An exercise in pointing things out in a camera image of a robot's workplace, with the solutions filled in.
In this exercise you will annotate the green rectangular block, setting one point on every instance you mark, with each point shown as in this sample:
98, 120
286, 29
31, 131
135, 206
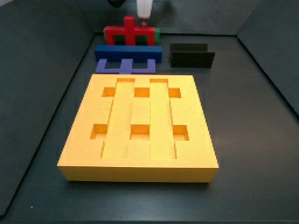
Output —
139, 39

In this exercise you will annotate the yellow slotted board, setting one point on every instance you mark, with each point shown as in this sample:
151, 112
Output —
139, 132

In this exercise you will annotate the purple comb-shaped block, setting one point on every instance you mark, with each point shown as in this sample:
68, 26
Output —
126, 67

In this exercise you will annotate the dark blue rectangular block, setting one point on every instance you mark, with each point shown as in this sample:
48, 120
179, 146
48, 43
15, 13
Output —
140, 53

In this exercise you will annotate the red comb-shaped block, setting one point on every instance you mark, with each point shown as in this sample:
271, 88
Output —
128, 30

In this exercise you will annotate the black angle bracket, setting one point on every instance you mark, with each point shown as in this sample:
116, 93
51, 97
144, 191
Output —
191, 55

